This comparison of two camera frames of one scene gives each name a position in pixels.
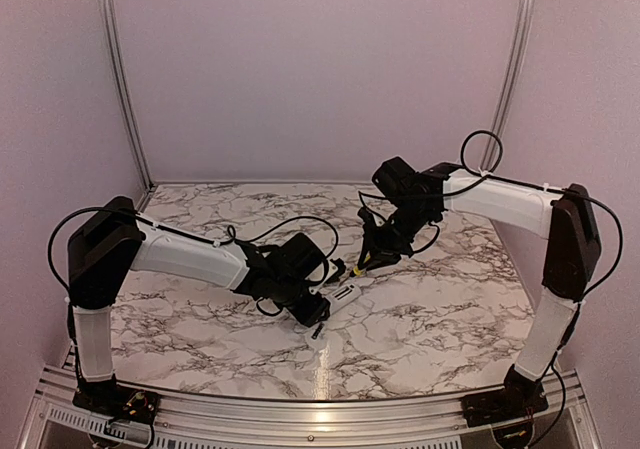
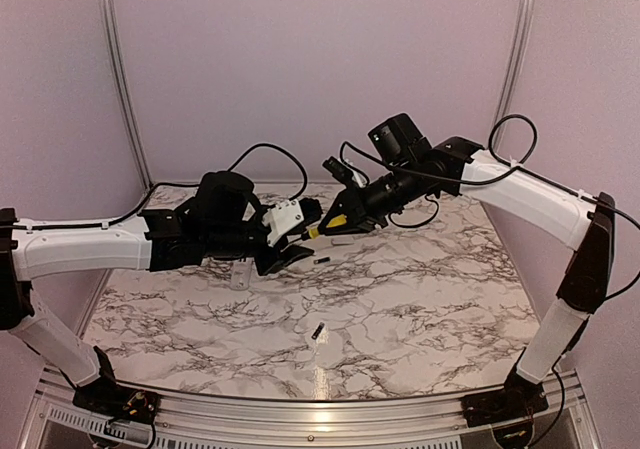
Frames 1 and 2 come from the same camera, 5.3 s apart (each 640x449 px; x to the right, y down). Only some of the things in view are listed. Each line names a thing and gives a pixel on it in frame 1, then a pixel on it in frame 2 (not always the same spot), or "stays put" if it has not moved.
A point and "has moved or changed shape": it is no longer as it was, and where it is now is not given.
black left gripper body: x=287 y=297 to x=224 y=241
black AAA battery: x=317 y=331 stays put
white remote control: x=341 y=296 has moved or changed shape
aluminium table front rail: x=569 y=418 stays put
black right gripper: x=390 y=256 to x=351 y=203
